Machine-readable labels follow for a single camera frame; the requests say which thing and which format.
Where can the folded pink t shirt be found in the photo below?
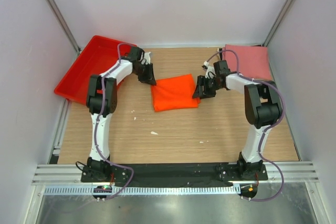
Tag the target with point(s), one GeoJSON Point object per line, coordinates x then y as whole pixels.
{"type": "Point", "coordinates": [253, 61]}

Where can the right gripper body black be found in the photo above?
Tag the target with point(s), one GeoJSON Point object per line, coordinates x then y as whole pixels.
{"type": "Point", "coordinates": [217, 87]}

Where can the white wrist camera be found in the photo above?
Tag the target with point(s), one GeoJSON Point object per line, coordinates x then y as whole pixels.
{"type": "Point", "coordinates": [146, 58]}
{"type": "Point", "coordinates": [209, 70]}

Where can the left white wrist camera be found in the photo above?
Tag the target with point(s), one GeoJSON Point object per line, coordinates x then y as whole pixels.
{"type": "Point", "coordinates": [146, 58]}

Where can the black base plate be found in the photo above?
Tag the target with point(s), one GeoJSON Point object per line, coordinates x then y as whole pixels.
{"type": "Point", "coordinates": [179, 175]}

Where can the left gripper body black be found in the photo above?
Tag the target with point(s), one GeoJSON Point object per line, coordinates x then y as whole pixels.
{"type": "Point", "coordinates": [136, 72]}

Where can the red plastic bin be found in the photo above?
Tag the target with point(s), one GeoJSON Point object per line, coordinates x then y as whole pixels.
{"type": "Point", "coordinates": [98, 56]}

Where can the orange t shirt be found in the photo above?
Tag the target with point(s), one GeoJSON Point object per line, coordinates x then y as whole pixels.
{"type": "Point", "coordinates": [174, 93]}

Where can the slotted cable duct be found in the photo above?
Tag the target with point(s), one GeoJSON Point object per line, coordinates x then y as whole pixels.
{"type": "Point", "coordinates": [95, 190]}

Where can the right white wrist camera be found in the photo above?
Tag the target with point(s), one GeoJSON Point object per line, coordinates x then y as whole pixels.
{"type": "Point", "coordinates": [209, 70]}

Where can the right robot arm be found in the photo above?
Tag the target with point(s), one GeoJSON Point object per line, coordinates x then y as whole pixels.
{"type": "Point", "coordinates": [263, 110]}

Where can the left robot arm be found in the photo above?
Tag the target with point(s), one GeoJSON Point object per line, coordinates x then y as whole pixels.
{"type": "Point", "coordinates": [102, 103]}

